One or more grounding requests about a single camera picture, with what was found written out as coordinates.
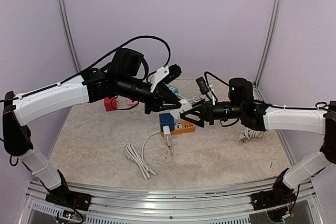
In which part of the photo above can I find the red cube socket adapter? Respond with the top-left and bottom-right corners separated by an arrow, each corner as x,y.
103,96 -> 121,112

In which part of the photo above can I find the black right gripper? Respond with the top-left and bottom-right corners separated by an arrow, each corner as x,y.
181,98 -> 245,126

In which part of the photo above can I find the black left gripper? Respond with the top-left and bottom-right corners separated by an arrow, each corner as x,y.
117,74 -> 182,115

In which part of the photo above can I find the left aluminium corner post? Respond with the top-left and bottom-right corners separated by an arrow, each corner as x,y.
57,0 -> 81,72

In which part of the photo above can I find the aluminium corner post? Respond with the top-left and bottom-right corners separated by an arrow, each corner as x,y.
57,0 -> 81,72
254,0 -> 281,89

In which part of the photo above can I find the pink plug adapter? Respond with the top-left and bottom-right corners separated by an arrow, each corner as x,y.
127,99 -> 139,109

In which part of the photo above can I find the right aluminium corner post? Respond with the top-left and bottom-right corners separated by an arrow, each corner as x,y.
254,0 -> 281,89

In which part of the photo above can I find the orange power strip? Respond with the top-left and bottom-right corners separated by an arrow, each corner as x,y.
161,121 -> 196,137

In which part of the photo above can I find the aluminium front frame rail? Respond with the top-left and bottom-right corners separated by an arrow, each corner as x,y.
15,179 -> 324,223

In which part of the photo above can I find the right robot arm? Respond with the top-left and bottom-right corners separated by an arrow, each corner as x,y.
181,78 -> 335,210

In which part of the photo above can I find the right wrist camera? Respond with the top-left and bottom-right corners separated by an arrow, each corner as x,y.
195,77 -> 209,94

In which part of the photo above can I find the white plug adapter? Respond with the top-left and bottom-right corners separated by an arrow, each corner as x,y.
169,99 -> 192,120

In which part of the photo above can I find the blue cube adapter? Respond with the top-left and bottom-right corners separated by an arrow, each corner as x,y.
159,113 -> 175,132

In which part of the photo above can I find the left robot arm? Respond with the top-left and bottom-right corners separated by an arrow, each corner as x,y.
2,43 -> 182,210

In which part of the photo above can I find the white cable of orange strip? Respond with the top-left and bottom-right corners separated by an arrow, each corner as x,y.
124,131 -> 162,181

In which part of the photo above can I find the white cable of purple strip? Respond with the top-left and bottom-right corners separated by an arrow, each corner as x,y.
238,127 -> 265,143

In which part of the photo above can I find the white usb charger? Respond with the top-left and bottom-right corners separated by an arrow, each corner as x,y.
163,125 -> 174,158

